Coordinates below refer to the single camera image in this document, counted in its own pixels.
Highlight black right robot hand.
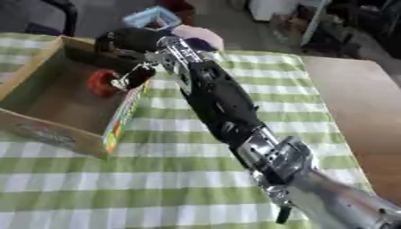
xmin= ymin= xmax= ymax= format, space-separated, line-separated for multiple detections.
xmin=92 ymin=28 xmax=169 ymax=93

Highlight red round toy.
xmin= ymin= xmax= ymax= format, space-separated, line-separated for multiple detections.
xmin=86 ymin=69 xmax=124 ymax=98

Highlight light blue open box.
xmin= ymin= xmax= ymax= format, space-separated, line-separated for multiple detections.
xmin=120 ymin=5 xmax=183 ymax=32

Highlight tan cardboard box green inside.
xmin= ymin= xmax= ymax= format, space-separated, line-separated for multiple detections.
xmin=0 ymin=35 xmax=154 ymax=161

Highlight pale pink soft object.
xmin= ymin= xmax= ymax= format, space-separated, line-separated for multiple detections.
xmin=170 ymin=24 xmax=227 ymax=52

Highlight white container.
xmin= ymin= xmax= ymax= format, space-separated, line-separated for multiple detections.
xmin=245 ymin=0 xmax=304 ymax=22

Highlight black chair frame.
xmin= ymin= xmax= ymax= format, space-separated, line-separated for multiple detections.
xmin=38 ymin=0 xmax=81 ymax=38

